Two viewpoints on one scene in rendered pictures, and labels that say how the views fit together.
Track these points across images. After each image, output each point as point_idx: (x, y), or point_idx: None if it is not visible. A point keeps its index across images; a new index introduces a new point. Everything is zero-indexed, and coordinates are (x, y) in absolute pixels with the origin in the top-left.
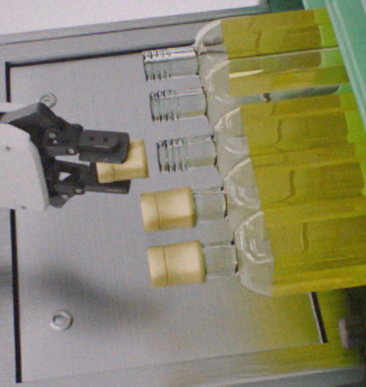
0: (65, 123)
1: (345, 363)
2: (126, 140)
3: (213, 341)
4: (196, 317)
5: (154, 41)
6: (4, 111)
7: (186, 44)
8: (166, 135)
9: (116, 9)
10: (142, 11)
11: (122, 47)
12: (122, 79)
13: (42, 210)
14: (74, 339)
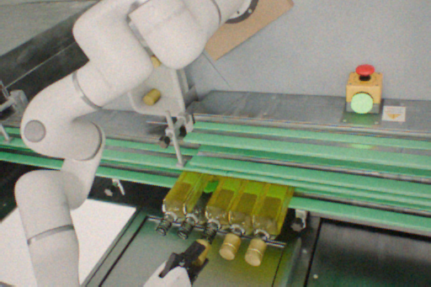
0: (180, 254)
1: (295, 241)
2: (197, 241)
3: (267, 278)
4: (253, 279)
5: (124, 245)
6: (161, 271)
7: (133, 236)
8: (168, 258)
9: (97, 252)
10: (106, 243)
11: (117, 256)
12: (130, 263)
13: None
14: None
